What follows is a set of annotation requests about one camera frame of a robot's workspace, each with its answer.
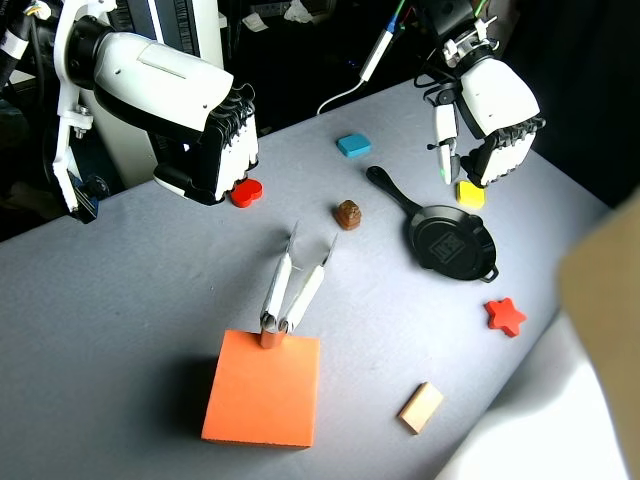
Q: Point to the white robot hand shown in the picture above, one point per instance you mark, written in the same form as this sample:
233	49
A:
160	80
495	95

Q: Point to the small brown object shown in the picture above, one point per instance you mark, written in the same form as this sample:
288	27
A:
348	215

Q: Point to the orange foam cube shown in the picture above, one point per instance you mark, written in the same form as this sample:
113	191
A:
262	390

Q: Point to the black cast iron skillet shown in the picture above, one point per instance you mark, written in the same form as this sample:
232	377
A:
450	245

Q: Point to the yellow block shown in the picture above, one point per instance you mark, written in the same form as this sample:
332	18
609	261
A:
471	195

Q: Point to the red heart block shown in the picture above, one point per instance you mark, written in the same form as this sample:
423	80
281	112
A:
246	194

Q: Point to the blue block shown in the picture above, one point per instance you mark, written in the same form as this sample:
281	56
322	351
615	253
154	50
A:
354	145

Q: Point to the white crumpled paper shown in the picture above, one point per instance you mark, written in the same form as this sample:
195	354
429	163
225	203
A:
299	11

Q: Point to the red star block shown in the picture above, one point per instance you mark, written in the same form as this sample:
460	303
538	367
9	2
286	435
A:
505	316

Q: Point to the grey table cloth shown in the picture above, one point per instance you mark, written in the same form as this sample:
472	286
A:
125	300

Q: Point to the tan cardboard sheet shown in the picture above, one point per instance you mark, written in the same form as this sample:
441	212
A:
610	300

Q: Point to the rectangular wooden block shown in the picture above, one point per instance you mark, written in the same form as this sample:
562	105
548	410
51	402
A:
421	407

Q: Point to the white backdrop sheet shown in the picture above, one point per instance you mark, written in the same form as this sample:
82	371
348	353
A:
540	425

